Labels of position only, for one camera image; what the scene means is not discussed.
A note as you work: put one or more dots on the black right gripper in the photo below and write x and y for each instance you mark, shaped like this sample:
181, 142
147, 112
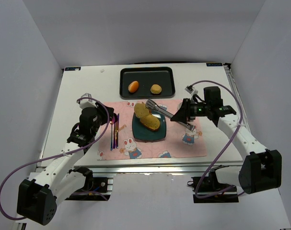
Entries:
186, 111

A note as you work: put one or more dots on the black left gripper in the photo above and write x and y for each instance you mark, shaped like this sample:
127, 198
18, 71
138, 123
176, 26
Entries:
107, 113

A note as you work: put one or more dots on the steel serving tongs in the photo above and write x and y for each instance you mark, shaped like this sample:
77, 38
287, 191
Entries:
153, 106

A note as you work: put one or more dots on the crusty speckled bread slice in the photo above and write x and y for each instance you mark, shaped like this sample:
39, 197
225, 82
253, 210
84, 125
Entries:
150, 122

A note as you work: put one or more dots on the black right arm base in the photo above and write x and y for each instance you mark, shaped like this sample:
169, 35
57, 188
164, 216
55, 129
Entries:
209, 186

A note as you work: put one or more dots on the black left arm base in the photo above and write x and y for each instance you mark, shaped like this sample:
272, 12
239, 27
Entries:
95, 188

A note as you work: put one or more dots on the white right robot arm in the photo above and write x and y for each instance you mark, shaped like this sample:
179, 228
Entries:
261, 168

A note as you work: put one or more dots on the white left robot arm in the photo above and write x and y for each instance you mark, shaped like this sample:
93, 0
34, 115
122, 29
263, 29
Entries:
39, 198

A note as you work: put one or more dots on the iridescent large spoon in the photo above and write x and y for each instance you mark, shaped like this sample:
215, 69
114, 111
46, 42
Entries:
114, 133

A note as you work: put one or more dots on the iridescent small spoon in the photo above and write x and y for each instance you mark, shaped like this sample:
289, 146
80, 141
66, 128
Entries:
111, 136

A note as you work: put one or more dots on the pink bunny placemat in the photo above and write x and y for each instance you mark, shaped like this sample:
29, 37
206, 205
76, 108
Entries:
178, 143

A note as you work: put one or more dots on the dark teal square plate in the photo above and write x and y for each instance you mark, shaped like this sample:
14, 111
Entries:
141, 133

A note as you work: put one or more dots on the glossy orange round bun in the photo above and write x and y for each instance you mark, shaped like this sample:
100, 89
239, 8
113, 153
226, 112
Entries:
133, 87

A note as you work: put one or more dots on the small pale round bun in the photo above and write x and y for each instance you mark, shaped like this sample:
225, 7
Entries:
156, 89

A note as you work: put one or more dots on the black baking tray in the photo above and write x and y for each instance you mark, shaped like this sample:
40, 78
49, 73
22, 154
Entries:
146, 77

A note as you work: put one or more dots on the blue label sticker right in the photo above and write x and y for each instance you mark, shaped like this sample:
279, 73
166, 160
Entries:
214, 64

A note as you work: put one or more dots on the blue label sticker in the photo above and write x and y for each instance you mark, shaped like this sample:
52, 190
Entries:
214, 64
72, 68

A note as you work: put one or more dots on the blue label sticker left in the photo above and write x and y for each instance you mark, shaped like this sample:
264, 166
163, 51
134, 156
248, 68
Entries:
72, 68

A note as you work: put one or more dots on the aluminium table frame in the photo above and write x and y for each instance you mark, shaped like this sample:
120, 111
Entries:
103, 83

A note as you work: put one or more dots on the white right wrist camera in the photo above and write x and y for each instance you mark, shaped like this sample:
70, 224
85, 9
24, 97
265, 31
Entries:
191, 90

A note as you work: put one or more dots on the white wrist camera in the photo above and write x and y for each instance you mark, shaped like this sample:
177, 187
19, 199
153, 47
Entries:
86, 101
191, 90

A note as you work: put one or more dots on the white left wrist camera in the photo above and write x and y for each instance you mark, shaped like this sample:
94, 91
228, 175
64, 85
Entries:
86, 101

